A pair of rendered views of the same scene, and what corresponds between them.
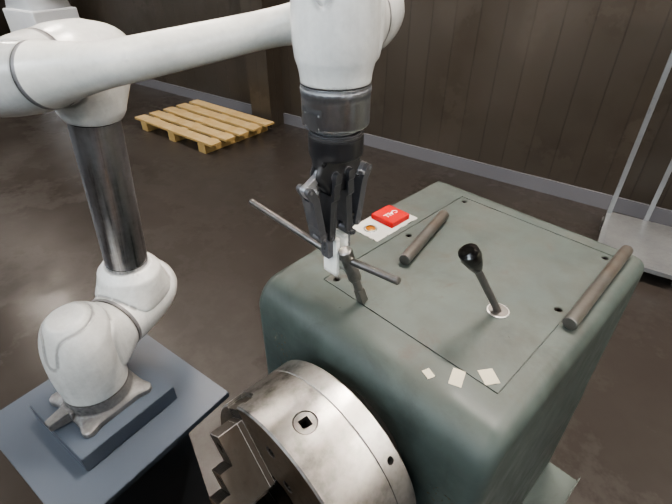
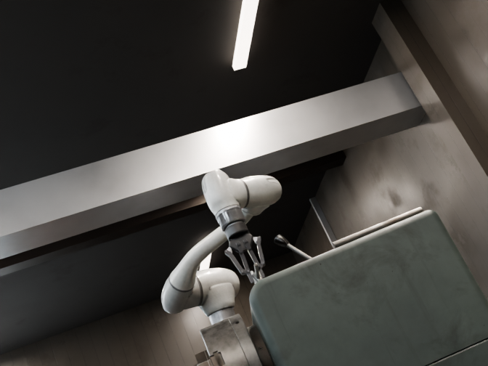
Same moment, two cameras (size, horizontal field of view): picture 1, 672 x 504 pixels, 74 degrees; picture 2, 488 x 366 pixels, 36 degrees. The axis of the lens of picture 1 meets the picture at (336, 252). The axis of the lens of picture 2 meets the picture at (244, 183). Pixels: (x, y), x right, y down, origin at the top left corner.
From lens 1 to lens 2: 224 cm
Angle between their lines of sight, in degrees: 68
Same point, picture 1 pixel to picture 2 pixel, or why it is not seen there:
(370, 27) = (220, 189)
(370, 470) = (226, 325)
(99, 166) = not seen: hidden behind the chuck
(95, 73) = (185, 262)
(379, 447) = (234, 319)
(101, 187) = not seen: hidden behind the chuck
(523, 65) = not seen: outside the picture
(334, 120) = (222, 221)
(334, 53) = (212, 200)
